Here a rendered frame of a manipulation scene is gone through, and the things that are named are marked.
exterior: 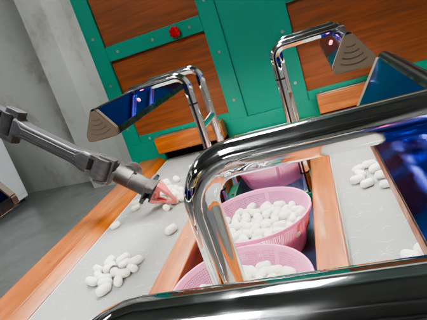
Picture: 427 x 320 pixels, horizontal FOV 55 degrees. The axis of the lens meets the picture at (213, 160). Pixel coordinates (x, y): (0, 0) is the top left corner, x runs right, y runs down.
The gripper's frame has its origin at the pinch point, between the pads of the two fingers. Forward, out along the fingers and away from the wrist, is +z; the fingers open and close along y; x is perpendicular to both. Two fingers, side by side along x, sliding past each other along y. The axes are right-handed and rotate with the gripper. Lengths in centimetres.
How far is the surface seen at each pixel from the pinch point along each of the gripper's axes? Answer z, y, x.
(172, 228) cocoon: 4.1, -18.4, -3.1
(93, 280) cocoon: -6.3, -37.6, 6.0
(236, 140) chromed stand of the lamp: 9, -85, -55
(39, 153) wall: -208, 324, 213
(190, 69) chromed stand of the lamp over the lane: -12.1, 11.4, -36.2
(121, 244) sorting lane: -6.9, -18.7, 8.5
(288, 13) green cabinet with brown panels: 6, 54, -61
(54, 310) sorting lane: -10.6, -44.1, 12.0
